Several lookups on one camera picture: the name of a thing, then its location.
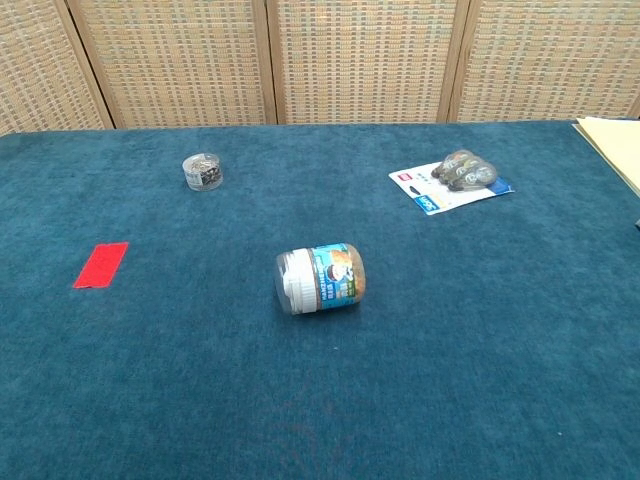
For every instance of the red tape rectangle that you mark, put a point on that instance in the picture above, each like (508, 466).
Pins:
(102, 265)

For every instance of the correction tape blister pack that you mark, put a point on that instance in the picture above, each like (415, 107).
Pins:
(440, 192)

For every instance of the plastic jar with blue label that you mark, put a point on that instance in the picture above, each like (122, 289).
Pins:
(320, 277)

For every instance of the clear tub of binder clips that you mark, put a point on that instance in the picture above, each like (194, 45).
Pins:
(202, 175)

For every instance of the blue velvet table cloth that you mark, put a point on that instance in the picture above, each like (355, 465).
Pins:
(320, 380)

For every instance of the woven wooden folding screen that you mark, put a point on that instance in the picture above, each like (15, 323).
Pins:
(360, 60)

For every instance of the cream paper folder stack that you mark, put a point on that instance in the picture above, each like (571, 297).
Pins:
(617, 145)

